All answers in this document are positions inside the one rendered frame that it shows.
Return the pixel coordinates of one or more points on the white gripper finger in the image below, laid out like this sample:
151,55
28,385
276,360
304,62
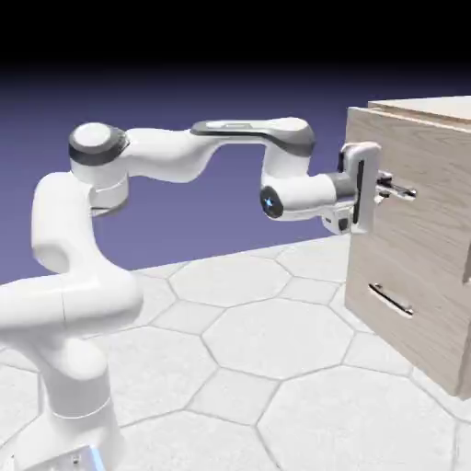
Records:
384,178
382,195

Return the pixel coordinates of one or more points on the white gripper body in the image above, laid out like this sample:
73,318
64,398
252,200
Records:
368,158

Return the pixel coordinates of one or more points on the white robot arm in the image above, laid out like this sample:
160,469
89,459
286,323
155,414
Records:
176,154

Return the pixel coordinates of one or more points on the light wood drawer front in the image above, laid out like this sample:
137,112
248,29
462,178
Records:
430,154
434,342

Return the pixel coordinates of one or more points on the light wood cabinet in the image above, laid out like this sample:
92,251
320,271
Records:
434,110

